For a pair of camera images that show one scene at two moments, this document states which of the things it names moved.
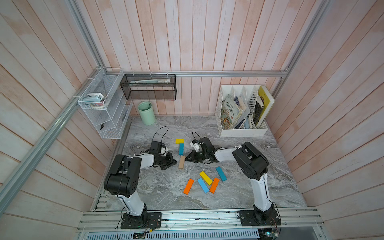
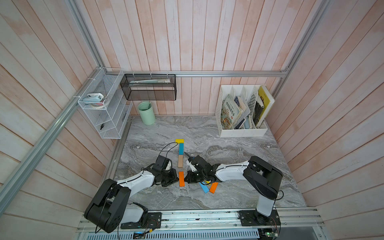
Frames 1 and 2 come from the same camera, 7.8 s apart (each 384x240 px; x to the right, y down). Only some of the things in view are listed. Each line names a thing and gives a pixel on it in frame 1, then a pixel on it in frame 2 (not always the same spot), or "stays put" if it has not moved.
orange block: (214, 185) stays put
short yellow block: (179, 141) stays put
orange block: (188, 186) -> (181, 179)
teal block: (181, 148) stays put
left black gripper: (171, 162) -> (174, 178)
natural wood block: (181, 164) stays put
